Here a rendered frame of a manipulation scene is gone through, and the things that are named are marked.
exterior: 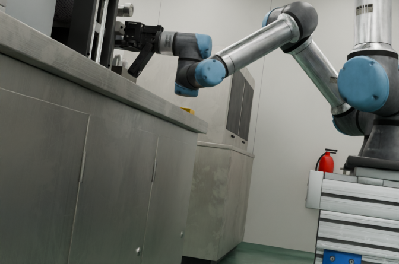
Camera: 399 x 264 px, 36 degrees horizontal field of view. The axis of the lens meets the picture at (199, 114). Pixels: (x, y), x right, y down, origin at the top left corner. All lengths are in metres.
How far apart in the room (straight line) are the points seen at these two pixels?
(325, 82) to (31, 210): 1.32
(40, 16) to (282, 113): 4.87
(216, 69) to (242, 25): 4.79
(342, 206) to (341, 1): 5.10
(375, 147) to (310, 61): 0.59
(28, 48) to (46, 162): 0.22
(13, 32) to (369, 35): 0.89
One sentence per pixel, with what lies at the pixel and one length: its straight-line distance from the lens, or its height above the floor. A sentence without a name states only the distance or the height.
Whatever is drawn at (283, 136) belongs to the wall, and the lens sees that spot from 6.26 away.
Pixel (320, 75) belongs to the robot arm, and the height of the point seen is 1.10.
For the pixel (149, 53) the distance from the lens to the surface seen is 1.89.
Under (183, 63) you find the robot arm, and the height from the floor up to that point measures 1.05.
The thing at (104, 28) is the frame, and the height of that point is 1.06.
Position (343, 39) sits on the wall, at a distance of 6.40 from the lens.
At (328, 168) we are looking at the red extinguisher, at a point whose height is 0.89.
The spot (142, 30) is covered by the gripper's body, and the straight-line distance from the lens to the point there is 1.90.
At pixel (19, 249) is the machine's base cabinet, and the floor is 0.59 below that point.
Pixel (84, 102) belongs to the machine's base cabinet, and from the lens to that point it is 1.10.
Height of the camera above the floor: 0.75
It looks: 5 degrees up
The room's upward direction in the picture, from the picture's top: 7 degrees clockwise
